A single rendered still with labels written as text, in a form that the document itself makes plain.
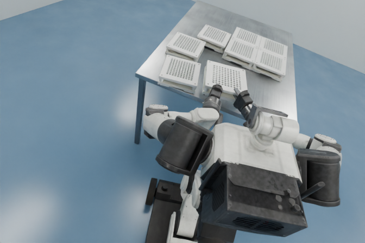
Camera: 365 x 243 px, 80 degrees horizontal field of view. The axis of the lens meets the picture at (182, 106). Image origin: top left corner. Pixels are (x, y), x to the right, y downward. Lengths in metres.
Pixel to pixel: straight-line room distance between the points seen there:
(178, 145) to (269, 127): 0.24
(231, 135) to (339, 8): 4.17
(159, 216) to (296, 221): 1.20
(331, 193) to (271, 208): 0.24
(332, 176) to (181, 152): 0.44
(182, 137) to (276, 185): 0.27
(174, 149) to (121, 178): 1.39
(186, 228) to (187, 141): 0.99
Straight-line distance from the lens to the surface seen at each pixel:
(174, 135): 0.61
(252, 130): 0.60
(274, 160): 0.68
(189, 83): 1.35
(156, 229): 1.69
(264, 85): 1.72
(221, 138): 0.65
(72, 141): 2.19
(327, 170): 0.77
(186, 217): 1.51
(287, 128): 0.62
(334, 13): 4.71
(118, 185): 1.95
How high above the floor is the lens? 1.81
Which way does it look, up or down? 46 degrees down
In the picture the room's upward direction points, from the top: 17 degrees clockwise
